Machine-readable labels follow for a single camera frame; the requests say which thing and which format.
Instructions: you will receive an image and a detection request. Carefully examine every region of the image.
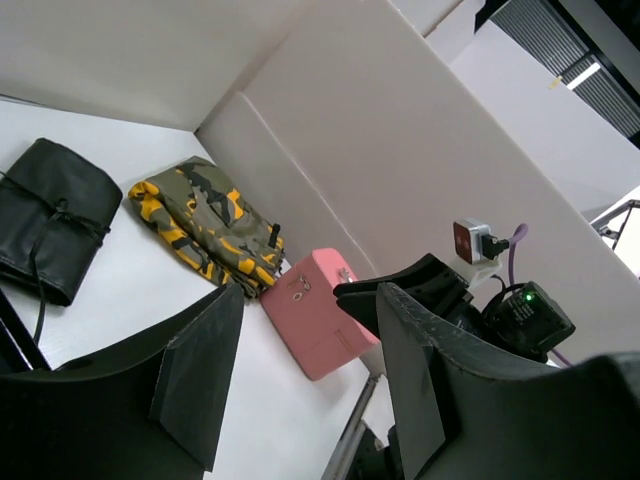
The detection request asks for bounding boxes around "pink box with metal handle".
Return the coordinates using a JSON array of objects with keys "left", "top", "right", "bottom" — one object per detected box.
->
[{"left": 259, "top": 248, "right": 379, "bottom": 381}]

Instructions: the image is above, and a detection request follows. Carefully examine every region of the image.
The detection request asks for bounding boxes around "black leather roll pouch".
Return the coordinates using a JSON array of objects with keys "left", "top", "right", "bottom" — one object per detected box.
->
[{"left": 1, "top": 138, "right": 123, "bottom": 341}]

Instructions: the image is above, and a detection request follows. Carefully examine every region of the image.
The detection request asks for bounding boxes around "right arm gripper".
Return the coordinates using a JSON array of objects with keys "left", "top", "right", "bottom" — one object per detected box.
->
[{"left": 333, "top": 253, "right": 639, "bottom": 479}]

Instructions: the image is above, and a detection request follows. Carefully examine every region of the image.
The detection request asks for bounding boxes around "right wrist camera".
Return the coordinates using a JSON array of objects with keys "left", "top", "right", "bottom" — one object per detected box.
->
[{"left": 449, "top": 219, "right": 510, "bottom": 289}]

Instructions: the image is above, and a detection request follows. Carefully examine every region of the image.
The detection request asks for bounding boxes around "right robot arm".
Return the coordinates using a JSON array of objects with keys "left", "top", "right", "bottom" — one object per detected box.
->
[{"left": 334, "top": 254, "right": 639, "bottom": 479}]

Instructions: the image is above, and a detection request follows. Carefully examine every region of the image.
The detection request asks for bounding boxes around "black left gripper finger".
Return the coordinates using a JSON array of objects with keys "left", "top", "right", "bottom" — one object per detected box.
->
[{"left": 1, "top": 285, "right": 244, "bottom": 479}]

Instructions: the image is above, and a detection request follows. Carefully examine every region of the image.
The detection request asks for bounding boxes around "camouflage clothing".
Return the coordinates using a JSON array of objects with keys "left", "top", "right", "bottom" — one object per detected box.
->
[{"left": 128, "top": 156, "right": 284, "bottom": 299}]

